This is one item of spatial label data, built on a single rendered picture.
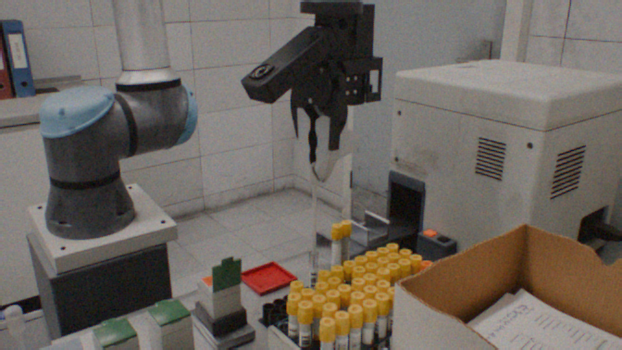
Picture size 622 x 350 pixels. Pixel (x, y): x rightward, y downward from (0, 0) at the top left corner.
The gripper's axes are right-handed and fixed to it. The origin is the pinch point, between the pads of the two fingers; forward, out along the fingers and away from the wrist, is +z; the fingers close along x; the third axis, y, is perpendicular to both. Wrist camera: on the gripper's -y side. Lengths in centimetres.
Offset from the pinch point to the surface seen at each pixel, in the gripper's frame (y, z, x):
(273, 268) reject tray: 3.0, 21.3, 14.9
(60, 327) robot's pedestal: -27, 31, 34
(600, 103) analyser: 40.9, -6.0, -14.3
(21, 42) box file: 0, -1, 198
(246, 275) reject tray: -1.7, 21.3, 15.5
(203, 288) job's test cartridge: -13.2, 14.7, 6.4
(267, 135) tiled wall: 139, 69, 229
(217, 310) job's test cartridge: -12.7, 16.8, 3.6
